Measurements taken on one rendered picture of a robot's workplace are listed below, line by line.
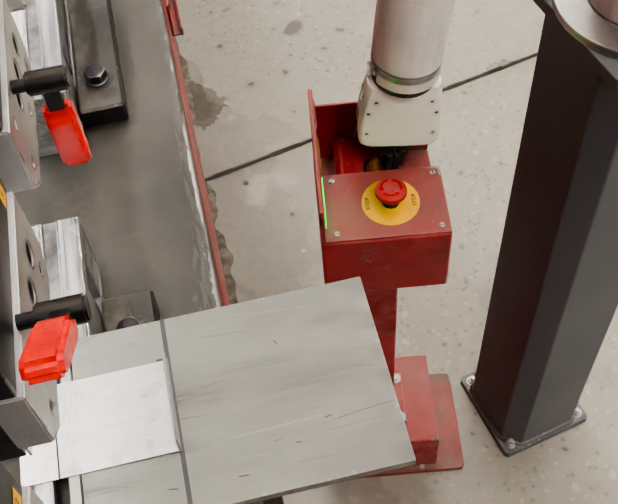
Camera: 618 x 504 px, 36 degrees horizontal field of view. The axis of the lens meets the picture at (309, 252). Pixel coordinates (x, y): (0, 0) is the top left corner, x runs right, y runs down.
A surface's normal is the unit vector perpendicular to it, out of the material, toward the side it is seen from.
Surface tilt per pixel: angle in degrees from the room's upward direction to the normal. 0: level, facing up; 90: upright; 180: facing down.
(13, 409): 90
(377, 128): 89
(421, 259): 90
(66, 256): 0
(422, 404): 3
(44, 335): 38
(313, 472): 0
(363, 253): 90
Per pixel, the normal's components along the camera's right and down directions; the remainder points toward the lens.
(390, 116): 0.07, 0.82
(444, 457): -0.06, -0.56
